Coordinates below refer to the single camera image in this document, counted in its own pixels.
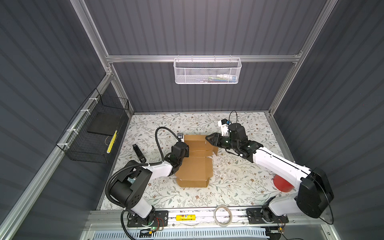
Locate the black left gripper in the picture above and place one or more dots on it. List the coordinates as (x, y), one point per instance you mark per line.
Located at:
(186, 151)

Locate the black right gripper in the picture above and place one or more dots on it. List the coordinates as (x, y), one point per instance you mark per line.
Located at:
(216, 137)

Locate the brown cardboard paper box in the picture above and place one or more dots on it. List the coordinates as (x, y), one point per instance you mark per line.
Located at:
(197, 169)

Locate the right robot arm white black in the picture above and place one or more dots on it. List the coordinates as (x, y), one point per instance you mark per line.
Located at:
(314, 193)

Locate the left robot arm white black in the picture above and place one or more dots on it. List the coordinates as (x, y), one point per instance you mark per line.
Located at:
(126, 187)

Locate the black marker on table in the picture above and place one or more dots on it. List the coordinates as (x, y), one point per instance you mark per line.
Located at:
(139, 154)

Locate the items in white basket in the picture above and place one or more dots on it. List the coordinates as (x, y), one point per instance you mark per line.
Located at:
(218, 79)

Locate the red pencil cup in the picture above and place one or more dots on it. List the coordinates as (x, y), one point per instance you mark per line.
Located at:
(282, 185)

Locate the black flat pad in basket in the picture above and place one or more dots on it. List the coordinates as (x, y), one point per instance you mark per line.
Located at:
(105, 124)

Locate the clear tape roll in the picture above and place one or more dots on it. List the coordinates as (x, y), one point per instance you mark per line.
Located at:
(223, 216)

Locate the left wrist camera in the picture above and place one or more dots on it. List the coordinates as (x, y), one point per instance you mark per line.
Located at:
(180, 136)

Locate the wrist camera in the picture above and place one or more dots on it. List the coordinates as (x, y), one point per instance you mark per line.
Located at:
(224, 126)
(180, 136)

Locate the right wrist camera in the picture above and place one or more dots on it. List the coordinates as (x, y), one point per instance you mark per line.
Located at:
(224, 126)

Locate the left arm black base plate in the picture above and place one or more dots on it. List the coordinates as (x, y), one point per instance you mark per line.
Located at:
(156, 218)

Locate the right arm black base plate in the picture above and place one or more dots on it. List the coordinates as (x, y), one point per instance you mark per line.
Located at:
(264, 216)

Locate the white wire mesh basket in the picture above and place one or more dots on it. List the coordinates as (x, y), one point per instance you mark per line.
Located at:
(190, 71)

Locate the black wire mesh basket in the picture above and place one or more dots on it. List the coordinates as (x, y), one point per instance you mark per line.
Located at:
(78, 145)

